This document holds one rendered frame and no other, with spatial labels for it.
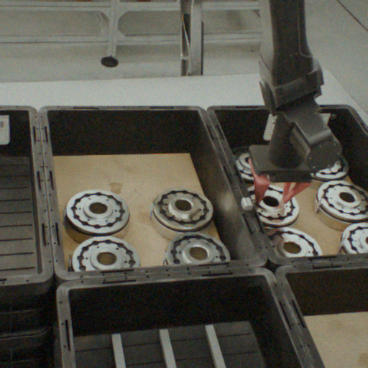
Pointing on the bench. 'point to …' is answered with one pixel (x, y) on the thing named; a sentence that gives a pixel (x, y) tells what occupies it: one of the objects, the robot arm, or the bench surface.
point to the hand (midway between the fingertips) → (271, 198)
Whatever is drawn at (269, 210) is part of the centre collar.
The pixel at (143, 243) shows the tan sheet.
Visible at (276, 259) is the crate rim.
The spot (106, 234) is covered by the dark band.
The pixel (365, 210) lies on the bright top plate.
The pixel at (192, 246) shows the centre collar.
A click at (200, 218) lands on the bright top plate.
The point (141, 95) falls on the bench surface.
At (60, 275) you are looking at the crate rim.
